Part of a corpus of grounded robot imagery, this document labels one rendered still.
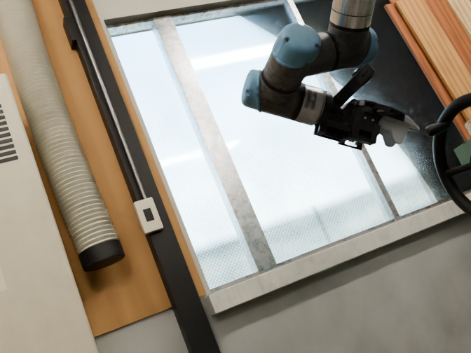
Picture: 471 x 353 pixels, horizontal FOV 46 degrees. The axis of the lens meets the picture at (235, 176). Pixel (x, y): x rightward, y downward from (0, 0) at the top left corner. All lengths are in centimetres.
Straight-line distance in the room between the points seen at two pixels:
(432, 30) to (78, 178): 198
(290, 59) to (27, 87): 143
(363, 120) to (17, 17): 162
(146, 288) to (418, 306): 118
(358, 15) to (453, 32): 227
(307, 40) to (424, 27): 219
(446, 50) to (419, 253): 108
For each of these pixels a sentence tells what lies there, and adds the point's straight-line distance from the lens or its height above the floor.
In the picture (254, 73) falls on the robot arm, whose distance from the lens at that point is 107.
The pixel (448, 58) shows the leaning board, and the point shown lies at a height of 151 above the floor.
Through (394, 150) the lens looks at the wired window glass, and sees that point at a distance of 291.
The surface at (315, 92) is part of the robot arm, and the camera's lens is 109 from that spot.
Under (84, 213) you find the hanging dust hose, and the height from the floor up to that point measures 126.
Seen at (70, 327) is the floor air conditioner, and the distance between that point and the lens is 184.
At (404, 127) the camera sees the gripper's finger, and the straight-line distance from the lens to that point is 116.
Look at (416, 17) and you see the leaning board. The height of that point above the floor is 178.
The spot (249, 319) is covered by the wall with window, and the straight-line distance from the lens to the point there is 226.
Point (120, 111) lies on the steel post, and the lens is 233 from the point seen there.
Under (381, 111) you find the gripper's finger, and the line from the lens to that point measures 112.
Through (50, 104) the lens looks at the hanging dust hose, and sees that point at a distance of 220.
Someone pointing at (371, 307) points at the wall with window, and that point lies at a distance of 249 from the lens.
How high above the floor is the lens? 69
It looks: 14 degrees up
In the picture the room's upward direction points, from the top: 23 degrees counter-clockwise
